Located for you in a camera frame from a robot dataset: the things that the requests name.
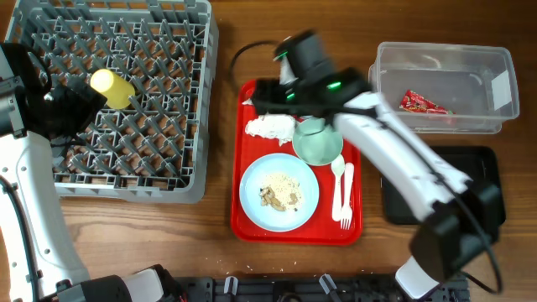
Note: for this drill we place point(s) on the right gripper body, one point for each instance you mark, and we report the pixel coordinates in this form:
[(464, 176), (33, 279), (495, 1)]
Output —
[(278, 99)]

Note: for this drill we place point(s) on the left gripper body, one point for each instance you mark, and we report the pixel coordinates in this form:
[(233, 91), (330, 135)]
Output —
[(72, 111)]

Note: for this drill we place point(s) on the white napkin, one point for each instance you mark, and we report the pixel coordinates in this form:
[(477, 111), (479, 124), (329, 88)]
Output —
[(272, 126)]

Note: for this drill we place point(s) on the green bowl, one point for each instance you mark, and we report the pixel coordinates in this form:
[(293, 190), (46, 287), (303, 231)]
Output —
[(316, 142)]

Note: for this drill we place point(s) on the yellow plastic cup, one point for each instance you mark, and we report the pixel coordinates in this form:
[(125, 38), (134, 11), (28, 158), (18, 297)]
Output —
[(113, 87)]

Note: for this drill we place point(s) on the red snack wrapper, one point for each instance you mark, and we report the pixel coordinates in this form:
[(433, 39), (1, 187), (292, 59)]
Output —
[(414, 102)]

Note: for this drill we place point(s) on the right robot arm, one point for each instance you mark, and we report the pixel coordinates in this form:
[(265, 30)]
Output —
[(459, 217)]

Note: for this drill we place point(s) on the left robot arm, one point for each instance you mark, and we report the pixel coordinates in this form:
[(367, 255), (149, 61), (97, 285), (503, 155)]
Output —
[(36, 119)]

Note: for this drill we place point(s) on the grey dishwasher rack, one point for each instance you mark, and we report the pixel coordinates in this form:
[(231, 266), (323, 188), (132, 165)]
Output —
[(155, 150)]

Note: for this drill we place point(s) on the white plastic spoon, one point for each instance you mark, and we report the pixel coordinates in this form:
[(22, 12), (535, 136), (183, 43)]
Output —
[(338, 169)]

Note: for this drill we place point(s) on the food scraps on plate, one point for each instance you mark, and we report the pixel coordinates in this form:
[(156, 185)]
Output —
[(281, 192)]

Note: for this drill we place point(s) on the clear plastic bin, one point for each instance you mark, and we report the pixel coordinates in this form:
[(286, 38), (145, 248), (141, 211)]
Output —
[(476, 85)]

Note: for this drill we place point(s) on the white plastic fork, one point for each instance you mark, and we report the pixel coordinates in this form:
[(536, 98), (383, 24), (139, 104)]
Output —
[(346, 211)]

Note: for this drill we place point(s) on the light blue plate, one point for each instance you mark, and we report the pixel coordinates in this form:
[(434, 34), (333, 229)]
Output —
[(265, 216)]

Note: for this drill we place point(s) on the black tray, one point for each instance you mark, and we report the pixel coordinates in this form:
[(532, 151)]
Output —
[(479, 162)]

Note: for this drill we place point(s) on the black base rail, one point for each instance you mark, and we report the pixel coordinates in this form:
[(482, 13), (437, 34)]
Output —
[(361, 288)]

